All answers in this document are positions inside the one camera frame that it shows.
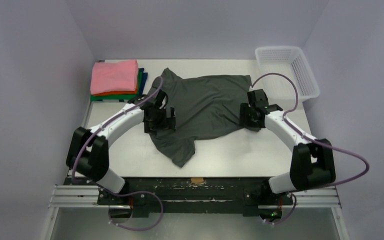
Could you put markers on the green folded t shirt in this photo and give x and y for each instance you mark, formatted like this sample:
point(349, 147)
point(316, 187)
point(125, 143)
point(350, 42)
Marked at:
point(121, 98)

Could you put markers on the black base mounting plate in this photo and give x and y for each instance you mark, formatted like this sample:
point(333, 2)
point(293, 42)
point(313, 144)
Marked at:
point(218, 195)

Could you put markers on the dark grey t shirt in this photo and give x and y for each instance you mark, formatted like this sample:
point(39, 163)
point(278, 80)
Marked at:
point(206, 107)

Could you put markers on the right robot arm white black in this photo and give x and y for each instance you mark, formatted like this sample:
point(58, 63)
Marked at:
point(312, 162)

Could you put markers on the blue folded t shirt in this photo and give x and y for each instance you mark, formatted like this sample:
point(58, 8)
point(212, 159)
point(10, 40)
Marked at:
point(142, 78)

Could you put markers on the brown tape piece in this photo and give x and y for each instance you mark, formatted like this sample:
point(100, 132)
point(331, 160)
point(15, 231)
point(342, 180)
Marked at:
point(197, 180)

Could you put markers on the pink folded t shirt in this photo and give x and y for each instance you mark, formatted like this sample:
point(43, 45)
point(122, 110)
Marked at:
point(121, 76)

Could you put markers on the white plastic basket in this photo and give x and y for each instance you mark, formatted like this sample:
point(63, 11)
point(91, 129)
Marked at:
point(289, 69)

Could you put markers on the aluminium rail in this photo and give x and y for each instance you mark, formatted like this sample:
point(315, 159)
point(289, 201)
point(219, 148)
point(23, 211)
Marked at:
point(86, 196)

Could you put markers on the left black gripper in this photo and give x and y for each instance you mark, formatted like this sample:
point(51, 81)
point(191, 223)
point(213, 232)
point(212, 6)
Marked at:
point(167, 123)

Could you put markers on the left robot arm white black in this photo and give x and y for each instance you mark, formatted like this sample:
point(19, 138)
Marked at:
point(88, 153)

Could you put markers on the orange folded t shirt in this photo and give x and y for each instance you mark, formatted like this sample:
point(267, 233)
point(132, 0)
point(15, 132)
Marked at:
point(109, 93)

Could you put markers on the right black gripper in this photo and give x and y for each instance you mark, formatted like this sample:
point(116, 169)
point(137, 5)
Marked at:
point(249, 120)

